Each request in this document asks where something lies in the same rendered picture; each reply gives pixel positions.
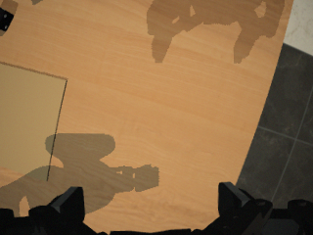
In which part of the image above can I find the black die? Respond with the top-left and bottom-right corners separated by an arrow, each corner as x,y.
0,8 -> 14,31

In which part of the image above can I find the beige flat mat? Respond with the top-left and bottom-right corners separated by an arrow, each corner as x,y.
0,64 -> 67,182

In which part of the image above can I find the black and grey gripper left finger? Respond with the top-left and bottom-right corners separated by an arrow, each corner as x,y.
0,187 -> 109,235

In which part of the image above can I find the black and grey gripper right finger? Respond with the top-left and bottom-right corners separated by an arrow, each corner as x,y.
188,182 -> 313,235

